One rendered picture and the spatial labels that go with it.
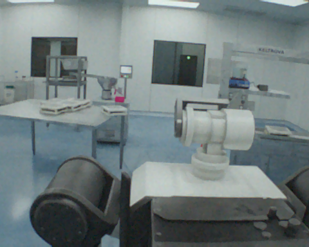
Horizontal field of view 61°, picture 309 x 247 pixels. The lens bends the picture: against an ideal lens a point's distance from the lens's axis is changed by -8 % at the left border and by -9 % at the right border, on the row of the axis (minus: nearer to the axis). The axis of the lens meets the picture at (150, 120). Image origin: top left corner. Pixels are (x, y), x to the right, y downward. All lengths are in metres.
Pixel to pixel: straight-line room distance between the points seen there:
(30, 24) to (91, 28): 1.73
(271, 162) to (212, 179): 2.52
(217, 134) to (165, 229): 0.18
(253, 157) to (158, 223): 2.62
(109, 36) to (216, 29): 2.83
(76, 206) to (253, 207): 0.24
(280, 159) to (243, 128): 2.55
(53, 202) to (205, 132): 0.24
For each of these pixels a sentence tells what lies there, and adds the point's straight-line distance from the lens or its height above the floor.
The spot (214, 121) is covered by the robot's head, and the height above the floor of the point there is 1.46.
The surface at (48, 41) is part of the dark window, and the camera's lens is 8.06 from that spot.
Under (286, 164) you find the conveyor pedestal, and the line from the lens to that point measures 3.02.
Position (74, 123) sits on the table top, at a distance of 2.90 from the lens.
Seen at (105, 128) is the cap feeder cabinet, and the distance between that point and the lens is 4.97.
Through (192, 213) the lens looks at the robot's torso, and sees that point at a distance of 0.37.
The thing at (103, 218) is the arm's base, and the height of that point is 1.34.
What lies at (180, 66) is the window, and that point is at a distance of 7.65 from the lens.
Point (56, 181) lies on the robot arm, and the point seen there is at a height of 1.37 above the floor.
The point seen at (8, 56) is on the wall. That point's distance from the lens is 8.53.
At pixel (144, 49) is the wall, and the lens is 7.60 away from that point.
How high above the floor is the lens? 1.55
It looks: 13 degrees down
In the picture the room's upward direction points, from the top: 4 degrees clockwise
